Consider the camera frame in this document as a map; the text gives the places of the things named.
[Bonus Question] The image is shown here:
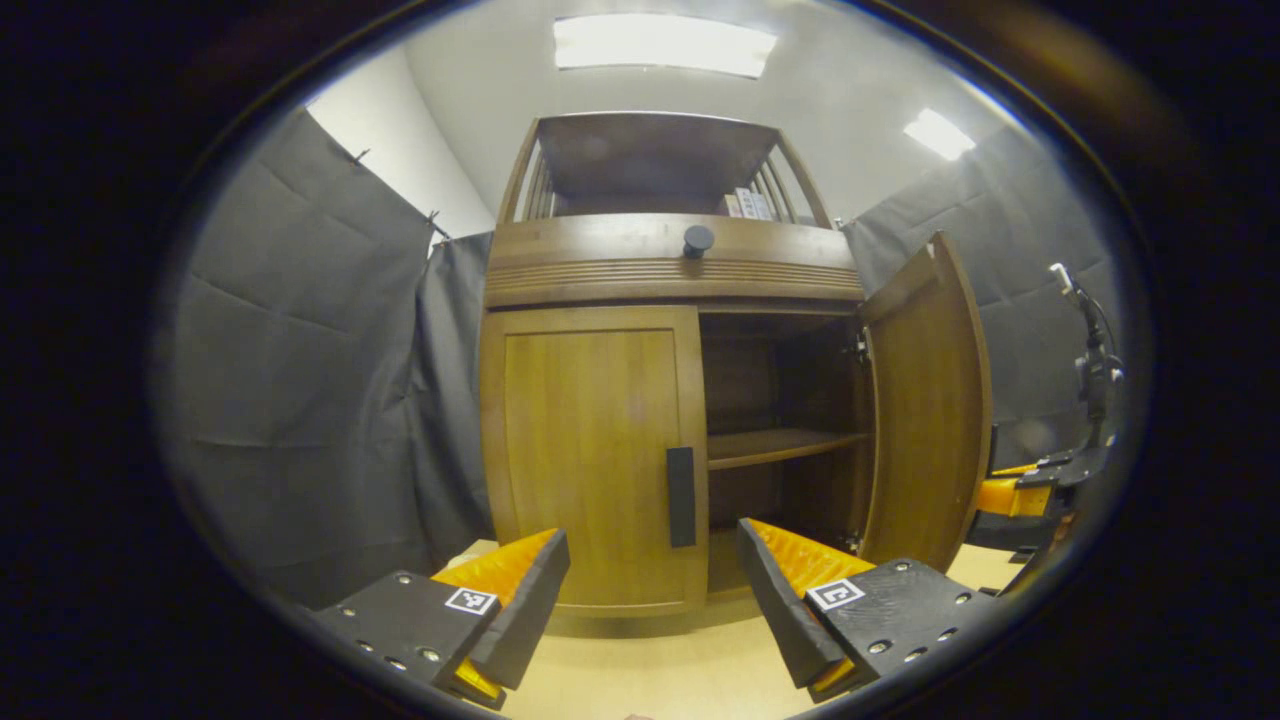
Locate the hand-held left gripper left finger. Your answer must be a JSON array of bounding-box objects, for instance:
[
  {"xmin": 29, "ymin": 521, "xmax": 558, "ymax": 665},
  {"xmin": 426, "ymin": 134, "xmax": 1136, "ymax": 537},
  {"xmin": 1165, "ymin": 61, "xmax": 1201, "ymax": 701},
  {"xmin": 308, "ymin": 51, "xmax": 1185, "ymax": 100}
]
[{"xmin": 310, "ymin": 528, "xmax": 571, "ymax": 711}]

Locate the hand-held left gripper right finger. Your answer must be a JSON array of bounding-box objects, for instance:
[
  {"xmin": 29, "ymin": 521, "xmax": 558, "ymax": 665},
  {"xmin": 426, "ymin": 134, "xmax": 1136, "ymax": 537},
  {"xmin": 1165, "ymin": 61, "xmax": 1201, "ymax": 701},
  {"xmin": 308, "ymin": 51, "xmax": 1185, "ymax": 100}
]
[{"xmin": 737, "ymin": 518, "xmax": 1001, "ymax": 704}]

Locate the wooden shoe cabinet door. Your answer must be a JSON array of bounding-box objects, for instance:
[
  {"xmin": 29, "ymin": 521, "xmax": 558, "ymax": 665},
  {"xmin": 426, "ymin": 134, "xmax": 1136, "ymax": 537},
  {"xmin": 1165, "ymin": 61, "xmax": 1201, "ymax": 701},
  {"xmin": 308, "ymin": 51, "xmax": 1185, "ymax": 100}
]
[
  {"xmin": 480, "ymin": 305, "xmax": 711, "ymax": 617},
  {"xmin": 860, "ymin": 232, "xmax": 994, "ymax": 573}
]

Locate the black door handle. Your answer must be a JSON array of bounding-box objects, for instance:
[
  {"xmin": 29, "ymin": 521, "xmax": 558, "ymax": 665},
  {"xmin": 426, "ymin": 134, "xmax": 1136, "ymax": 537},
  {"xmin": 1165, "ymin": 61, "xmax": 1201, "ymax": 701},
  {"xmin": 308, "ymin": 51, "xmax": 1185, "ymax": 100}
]
[{"xmin": 666, "ymin": 447, "xmax": 697, "ymax": 549}]

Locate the wooden double-door shoe cabinet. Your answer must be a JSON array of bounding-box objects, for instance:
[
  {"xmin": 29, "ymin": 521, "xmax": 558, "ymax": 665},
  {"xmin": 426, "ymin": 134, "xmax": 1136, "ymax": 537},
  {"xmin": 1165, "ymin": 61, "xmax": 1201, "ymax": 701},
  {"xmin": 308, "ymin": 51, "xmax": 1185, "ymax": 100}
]
[{"xmin": 478, "ymin": 110, "xmax": 994, "ymax": 619}]

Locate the wooden cabinet shelf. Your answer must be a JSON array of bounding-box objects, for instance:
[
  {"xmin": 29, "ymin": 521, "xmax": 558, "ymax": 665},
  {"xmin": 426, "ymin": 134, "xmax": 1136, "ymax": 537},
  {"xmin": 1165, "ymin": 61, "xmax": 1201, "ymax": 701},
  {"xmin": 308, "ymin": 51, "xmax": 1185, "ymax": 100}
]
[{"xmin": 707, "ymin": 428, "xmax": 869, "ymax": 472}]

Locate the small ceiling light panel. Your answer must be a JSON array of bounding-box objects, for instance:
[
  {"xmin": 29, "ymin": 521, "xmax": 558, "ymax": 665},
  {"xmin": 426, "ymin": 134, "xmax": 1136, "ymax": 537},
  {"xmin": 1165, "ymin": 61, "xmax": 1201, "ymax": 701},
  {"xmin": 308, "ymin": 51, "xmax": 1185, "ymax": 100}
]
[{"xmin": 903, "ymin": 108, "xmax": 977, "ymax": 162}]

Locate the large ceiling light panel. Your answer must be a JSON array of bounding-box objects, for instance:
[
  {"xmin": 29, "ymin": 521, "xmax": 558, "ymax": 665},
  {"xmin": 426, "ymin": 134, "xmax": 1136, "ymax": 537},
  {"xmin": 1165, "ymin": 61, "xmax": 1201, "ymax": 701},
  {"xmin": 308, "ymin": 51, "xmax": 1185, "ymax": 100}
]
[{"xmin": 553, "ymin": 13, "xmax": 779, "ymax": 80}]

